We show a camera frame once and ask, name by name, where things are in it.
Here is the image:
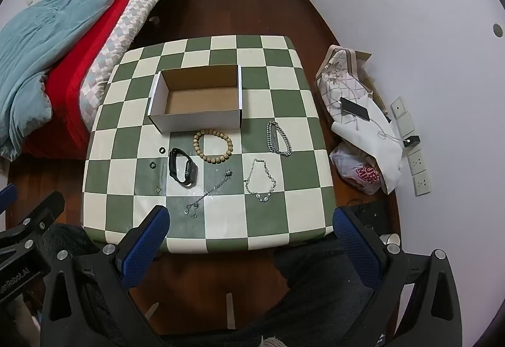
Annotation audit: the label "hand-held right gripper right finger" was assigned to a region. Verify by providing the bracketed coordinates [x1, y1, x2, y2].
[332, 206, 463, 347]

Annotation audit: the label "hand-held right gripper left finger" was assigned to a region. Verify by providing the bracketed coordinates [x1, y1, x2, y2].
[39, 205, 174, 347]

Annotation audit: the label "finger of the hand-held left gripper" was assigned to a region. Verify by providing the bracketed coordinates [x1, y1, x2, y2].
[0, 184, 19, 216]
[0, 191, 66, 253]

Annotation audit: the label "black smart band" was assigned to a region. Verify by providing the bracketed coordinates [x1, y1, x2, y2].
[168, 148, 197, 187]

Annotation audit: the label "silver pendant necklace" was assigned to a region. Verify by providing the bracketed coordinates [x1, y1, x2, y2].
[244, 158, 277, 203]

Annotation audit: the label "thin silver chain bracelet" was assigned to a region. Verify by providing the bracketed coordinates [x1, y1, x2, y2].
[185, 169, 234, 218]

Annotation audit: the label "wooden bead bracelet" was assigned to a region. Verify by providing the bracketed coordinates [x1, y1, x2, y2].
[193, 129, 234, 165]

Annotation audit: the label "cardboard box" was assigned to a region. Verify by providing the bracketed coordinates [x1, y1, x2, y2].
[148, 64, 242, 133]

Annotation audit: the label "black floor item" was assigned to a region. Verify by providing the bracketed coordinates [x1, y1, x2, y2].
[347, 199, 395, 237]

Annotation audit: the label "person's dark trousers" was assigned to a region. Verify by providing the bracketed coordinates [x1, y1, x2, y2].
[39, 223, 399, 347]

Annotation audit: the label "white red printed plastic bag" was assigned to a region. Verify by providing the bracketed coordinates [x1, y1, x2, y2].
[329, 143, 383, 196]

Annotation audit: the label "green white checkered tablecloth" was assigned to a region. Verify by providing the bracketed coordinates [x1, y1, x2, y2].
[81, 35, 338, 254]

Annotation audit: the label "black phone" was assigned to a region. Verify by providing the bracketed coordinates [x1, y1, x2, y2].
[340, 97, 371, 122]

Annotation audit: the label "bed with red blanket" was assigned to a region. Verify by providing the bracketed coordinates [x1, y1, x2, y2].
[0, 0, 117, 160]

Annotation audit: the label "white floral bag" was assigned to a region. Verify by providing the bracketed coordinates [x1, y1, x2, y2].
[316, 45, 373, 123]

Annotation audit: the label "grey white checked mattress cover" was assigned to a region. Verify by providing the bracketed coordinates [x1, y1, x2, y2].
[79, 0, 186, 127]

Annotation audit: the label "white wall socket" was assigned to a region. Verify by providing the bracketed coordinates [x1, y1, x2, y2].
[395, 114, 415, 138]
[390, 96, 409, 119]
[412, 170, 431, 197]
[407, 150, 425, 175]

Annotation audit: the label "white charging cable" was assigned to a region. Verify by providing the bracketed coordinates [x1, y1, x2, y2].
[331, 98, 407, 143]

